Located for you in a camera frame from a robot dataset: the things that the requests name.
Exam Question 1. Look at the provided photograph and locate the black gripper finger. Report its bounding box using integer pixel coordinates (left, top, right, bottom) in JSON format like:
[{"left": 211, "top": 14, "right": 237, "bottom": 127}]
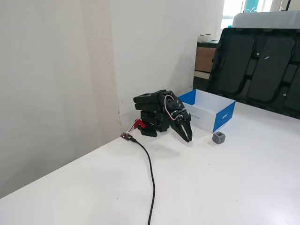
[
  {"left": 177, "top": 112, "right": 193, "bottom": 142},
  {"left": 170, "top": 121, "right": 189, "bottom": 143}
]

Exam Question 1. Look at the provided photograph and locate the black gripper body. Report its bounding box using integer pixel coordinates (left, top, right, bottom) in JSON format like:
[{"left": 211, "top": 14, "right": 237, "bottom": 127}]
[{"left": 169, "top": 105, "right": 192, "bottom": 126}]

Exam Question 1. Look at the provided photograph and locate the gray lettered block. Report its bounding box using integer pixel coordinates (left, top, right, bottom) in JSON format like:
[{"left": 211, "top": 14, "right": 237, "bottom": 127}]
[{"left": 212, "top": 131, "right": 226, "bottom": 145}]

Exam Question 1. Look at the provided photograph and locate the blue and white cardboard box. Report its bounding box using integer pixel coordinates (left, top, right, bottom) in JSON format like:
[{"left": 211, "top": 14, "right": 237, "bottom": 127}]
[{"left": 178, "top": 89, "right": 236, "bottom": 134}]

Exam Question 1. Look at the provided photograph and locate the red clamp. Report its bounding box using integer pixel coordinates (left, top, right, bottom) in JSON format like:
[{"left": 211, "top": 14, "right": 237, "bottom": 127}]
[{"left": 133, "top": 119, "right": 147, "bottom": 129}]

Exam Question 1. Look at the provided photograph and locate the small controller board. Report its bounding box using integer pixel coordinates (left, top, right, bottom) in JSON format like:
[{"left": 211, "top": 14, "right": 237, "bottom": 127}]
[{"left": 120, "top": 132, "right": 134, "bottom": 142}]

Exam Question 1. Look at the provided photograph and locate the large black plastic tray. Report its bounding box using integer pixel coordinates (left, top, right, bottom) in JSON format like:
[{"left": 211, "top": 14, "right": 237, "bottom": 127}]
[{"left": 205, "top": 27, "right": 300, "bottom": 119}]

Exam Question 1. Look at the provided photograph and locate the translucent plastic storage bin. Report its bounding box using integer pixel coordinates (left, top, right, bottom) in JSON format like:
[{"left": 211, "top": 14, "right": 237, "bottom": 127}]
[{"left": 232, "top": 10, "right": 300, "bottom": 30}]

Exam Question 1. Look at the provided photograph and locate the white and red servo wire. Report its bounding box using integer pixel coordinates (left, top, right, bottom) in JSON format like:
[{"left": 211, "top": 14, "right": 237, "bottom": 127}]
[{"left": 163, "top": 94, "right": 179, "bottom": 121}]

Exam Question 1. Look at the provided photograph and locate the red and white power wire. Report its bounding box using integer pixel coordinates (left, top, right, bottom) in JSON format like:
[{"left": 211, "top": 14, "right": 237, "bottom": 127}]
[{"left": 127, "top": 122, "right": 138, "bottom": 135}]

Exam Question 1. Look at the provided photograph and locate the black USB cable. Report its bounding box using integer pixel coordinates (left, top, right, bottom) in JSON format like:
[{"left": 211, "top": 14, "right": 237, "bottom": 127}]
[{"left": 130, "top": 136, "right": 156, "bottom": 225}]

